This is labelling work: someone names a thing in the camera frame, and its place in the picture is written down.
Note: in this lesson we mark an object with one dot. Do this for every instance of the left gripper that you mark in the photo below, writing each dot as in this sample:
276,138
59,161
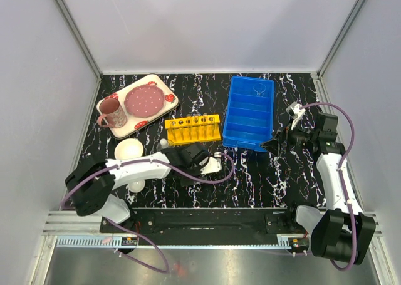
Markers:
186,180

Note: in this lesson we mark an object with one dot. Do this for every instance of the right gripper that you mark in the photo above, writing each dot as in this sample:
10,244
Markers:
274,146

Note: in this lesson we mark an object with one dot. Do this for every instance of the clear glass stoppered flask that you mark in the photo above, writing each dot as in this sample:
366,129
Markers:
164,143

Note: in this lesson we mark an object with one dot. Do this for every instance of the yellow test tube rack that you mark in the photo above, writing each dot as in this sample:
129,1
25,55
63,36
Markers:
182,133

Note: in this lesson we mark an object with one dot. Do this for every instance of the white round lid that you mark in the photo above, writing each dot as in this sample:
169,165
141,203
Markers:
137,186

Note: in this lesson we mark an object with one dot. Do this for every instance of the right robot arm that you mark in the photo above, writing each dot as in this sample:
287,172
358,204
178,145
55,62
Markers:
343,233

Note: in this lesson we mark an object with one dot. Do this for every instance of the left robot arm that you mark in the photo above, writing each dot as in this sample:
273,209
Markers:
92,182

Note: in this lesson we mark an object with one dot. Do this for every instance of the blue divided plastic bin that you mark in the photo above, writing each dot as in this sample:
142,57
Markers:
249,119

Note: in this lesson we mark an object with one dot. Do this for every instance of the strawberry pattern tray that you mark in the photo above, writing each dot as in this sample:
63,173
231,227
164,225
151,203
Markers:
135,124

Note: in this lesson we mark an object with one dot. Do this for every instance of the beige ceramic mortar bowl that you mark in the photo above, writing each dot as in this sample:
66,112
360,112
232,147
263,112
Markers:
128,149

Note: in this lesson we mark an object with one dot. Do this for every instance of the pink polka dot plate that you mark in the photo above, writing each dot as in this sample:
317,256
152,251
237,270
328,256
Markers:
144,101

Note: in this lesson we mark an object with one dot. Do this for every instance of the pink mug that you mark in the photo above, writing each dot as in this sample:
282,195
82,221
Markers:
112,114

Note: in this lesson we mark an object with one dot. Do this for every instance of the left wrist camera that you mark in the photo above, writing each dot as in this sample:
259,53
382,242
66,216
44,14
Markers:
210,165

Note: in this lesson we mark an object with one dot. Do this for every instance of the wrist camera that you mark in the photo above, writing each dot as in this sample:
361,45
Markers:
210,165
296,112

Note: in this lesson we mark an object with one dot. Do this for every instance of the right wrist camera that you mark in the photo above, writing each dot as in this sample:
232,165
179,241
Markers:
296,112

